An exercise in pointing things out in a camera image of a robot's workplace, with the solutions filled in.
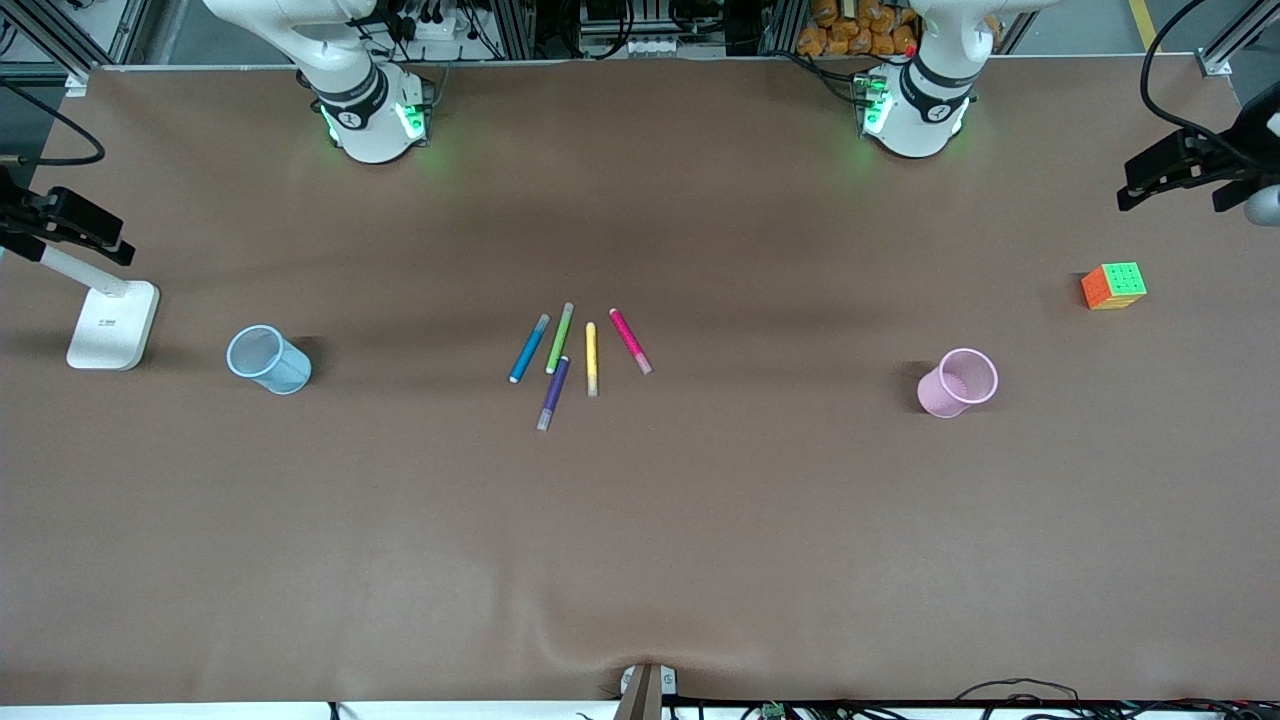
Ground green marker pen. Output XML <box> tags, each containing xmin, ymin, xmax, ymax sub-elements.
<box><xmin>545</xmin><ymin>302</ymin><xmax>576</xmax><ymax>376</ymax></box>

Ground translucent pink plastic cup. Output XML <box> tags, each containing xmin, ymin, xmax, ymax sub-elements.
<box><xmin>917</xmin><ymin>348</ymin><xmax>1000</xmax><ymax>419</ymax></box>

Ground white terminal strip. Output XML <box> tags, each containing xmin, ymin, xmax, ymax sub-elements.
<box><xmin>583</xmin><ymin>35</ymin><xmax>693</xmax><ymax>58</ymax></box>

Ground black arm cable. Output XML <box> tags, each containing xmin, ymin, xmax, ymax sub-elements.
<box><xmin>1140</xmin><ymin>0</ymin><xmax>1263</xmax><ymax>166</ymax></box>
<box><xmin>0</xmin><ymin>78</ymin><xmax>107</xmax><ymax>169</ymax></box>

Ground aluminium frame profile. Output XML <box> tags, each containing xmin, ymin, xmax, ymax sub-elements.
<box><xmin>0</xmin><ymin>0</ymin><xmax>151</xmax><ymax>96</ymax></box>
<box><xmin>1195</xmin><ymin>0</ymin><xmax>1280</xmax><ymax>79</ymax></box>

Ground black cable bundle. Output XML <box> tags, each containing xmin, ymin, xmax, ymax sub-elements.
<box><xmin>955</xmin><ymin>678</ymin><xmax>1280</xmax><ymax>720</ymax></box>

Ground translucent blue plastic cup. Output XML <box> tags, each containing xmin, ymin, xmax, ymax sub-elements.
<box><xmin>226</xmin><ymin>325</ymin><xmax>313</xmax><ymax>396</ymax></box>

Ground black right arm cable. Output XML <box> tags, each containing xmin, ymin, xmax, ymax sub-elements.
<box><xmin>0</xmin><ymin>78</ymin><xmax>107</xmax><ymax>169</ymax></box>

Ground blue marker pen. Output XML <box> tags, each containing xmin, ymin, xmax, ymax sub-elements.
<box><xmin>509</xmin><ymin>314</ymin><xmax>551</xmax><ymax>384</ymax></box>

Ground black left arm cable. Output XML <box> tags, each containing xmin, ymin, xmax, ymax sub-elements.
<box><xmin>1140</xmin><ymin>0</ymin><xmax>1263</xmax><ymax>166</ymax></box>

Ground grey table clamp bracket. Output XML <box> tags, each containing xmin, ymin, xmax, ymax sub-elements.
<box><xmin>615</xmin><ymin>662</ymin><xmax>678</xmax><ymax>720</ymax></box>

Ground purple marker pen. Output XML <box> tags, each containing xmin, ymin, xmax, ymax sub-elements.
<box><xmin>536</xmin><ymin>355</ymin><xmax>571</xmax><ymax>433</ymax></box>

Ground orange snack bag pile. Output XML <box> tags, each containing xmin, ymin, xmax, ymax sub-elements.
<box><xmin>797</xmin><ymin>0</ymin><xmax>921</xmax><ymax>58</ymax></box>

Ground white power strip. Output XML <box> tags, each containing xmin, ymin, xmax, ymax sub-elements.
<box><xmin>390</xmin><ymin>0</ymin><xmax>476</xmax><ymax>43</ymax></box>

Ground pink marker pen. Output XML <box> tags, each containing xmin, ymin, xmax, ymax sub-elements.
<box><xmin>609</xmin><ymin>308</ymin><xmax>654</xmax><ymax>376</ymax></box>

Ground multicoloured puzzle cube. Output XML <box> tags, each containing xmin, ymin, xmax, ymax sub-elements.
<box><xmin>1080</xmin><ymin>262</ymin><xmax>1148</xmax><ymax>311</ymax></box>

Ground brown table cover mat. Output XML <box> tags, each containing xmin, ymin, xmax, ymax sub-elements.
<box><xmin>0</xmin><ymin>55</ymin><xmax>1280</xmax><ymax>706</ymax></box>

